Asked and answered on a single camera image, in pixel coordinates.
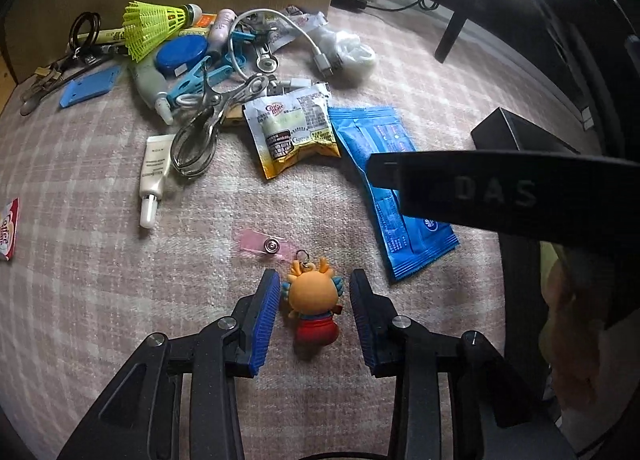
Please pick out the white cosmetic tube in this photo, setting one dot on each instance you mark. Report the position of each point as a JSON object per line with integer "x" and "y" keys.
{"x": 152, "y": 170}

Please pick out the black power strip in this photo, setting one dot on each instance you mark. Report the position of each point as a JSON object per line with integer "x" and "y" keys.
{"x": 350, "y": 1}

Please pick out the colourful tube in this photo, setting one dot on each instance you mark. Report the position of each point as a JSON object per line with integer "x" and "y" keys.
{"x": 197, "y": 30}

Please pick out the yellow creamer sachet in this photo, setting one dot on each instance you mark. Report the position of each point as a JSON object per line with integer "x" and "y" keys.
{"x": 317, "y": 120}
{"x": 275, "y": 140}

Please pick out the blue round case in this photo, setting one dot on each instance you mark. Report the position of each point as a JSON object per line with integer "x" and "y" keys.
{"x": 182, "y": 52}

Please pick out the yellow shuttlecock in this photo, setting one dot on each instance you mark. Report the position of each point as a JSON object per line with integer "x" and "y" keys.
{"x": 150, "y": 25}

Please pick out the clear wrapper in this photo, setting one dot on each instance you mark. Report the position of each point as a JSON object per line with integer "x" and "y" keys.
{"x": 300, "y": 22}

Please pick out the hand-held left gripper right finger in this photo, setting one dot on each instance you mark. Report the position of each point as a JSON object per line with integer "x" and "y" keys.
{"x": 361, "y": 325}

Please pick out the blue clothespin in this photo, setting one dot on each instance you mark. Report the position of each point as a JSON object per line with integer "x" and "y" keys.
{"x": 192, "y": 82}

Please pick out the marker pen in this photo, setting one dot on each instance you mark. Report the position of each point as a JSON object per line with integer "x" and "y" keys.
{"x": 112, "y": 34}

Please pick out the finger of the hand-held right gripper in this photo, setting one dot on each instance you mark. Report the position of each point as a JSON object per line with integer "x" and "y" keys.
{"x": 385, "y": 171}

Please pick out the light blue clip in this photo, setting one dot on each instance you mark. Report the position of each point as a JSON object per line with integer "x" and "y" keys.
{"x": 227, "y": 71}

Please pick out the plaid blanket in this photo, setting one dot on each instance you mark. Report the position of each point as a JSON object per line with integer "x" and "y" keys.
{"x": 100, "y": 315}

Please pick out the blue wet wipes packet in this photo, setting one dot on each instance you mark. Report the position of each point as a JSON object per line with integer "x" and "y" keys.
{"x": 360, "y": 140}

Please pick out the pink badge clip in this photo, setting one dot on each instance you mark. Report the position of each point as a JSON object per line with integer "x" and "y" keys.
{"x": 255, "y": 241}

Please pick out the white plastic bag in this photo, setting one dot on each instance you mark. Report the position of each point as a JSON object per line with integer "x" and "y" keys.
{"x": 352, "y": 52}

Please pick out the black table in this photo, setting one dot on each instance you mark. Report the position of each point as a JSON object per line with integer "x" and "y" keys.
{"x": 450, "y": 37}

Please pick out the metal clamp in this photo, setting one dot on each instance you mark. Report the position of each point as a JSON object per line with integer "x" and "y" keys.
{"x": 197, "y": 140}

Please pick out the black storage box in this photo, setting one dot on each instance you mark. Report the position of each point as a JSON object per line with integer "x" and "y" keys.
{"x": 515, "y": 135}

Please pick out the small blue packet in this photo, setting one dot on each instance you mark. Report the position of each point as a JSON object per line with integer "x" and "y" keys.
{"x": 90, "y": 85}

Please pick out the metal clip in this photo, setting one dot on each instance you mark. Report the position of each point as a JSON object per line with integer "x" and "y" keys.
{"x": 267, "y": 62}

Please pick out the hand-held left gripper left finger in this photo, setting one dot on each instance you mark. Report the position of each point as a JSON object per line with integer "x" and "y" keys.
{"x": 265, "y": 320}

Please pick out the red coffee sachet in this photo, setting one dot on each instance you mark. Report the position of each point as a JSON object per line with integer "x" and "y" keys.
{"x": 9, "y": 235}

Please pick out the pale cosmetic tube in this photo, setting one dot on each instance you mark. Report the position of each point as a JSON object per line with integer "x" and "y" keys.
{"x": 220, "y": 27}

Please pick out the wooden headboard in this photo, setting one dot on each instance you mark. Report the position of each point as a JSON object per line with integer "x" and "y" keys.
{"x": 6, "y": 85}

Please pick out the grey plastic bottle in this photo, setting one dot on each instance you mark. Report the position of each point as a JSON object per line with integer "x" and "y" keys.
{"x": 147, "y": 82}

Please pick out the person's right hand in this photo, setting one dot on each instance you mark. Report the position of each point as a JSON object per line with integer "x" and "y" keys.
{"x": 575, "y": 330}

